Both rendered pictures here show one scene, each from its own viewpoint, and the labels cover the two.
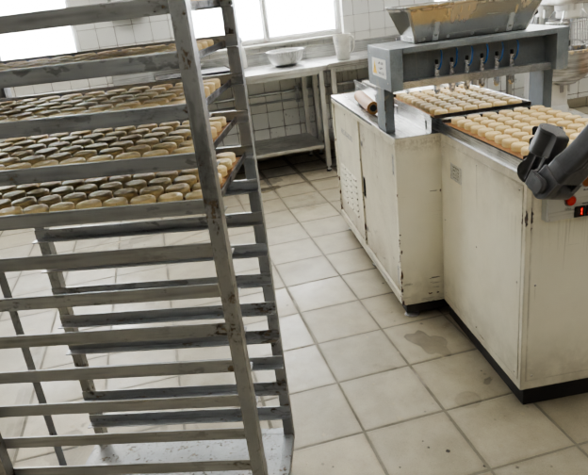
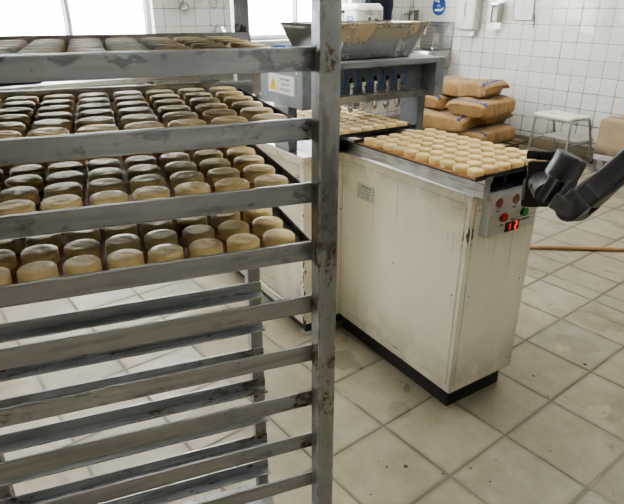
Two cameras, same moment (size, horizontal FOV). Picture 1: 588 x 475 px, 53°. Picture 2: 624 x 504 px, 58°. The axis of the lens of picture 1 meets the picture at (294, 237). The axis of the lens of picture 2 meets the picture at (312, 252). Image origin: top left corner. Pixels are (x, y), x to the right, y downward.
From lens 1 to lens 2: 0.64 m
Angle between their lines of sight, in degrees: 25
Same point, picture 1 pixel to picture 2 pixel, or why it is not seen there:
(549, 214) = (488, 230)
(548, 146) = (571, 171)
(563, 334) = (483, 337)
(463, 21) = (362, 43)
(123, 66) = (230, 62)
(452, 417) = (393, 430)
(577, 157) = (611, 182)
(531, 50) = (412, 76)
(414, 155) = not seen: hidden behind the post
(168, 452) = not seen: outside the picture
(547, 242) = (480, 256)
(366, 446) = not seen: hidden behind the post
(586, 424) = (503, 414)
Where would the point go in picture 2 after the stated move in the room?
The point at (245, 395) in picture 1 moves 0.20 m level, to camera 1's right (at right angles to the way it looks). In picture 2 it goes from (325, 473) to (418, 436)
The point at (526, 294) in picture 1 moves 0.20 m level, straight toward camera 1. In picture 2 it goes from (461, 305) to (481, 337)
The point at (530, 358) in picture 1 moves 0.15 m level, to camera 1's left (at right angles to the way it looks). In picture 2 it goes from (459, 363) to (425, 375)
